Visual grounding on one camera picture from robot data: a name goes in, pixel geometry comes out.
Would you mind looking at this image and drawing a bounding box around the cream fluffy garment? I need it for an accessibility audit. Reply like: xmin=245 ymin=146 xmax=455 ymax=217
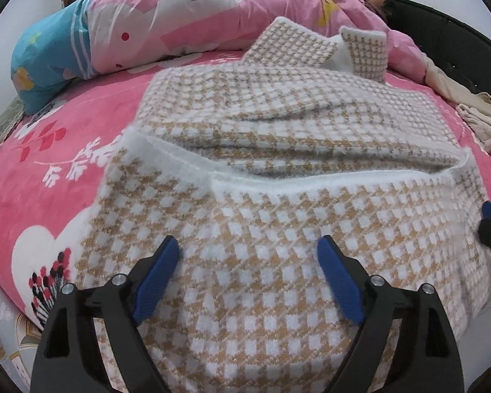
xmin=456 ymin=92 xmax=491 ymax=154

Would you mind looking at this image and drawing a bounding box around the pink floral bed sheet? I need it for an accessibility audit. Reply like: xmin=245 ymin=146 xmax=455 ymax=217
xmin=0 ymin=48 xmax=491 ymax=330

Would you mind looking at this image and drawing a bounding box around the beige cloth on bed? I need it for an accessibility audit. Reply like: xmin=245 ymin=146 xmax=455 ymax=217
xmin=423 ymin=53 xmax=482 ymax=107

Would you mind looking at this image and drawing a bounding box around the beige white houndstooth coat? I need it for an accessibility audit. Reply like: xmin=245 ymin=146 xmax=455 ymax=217
xmin=74 ymin=18 xmax=491 ymax=392

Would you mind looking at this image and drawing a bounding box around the black bed headboard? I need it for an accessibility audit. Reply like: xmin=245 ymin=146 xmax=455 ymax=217
xmin=385 ymin=0 xmax=491 ymax=95

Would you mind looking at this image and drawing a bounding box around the pink cartoon quilt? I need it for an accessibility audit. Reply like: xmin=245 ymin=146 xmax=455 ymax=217
xmin=11 ymin=0 xmax=426 ymax=115

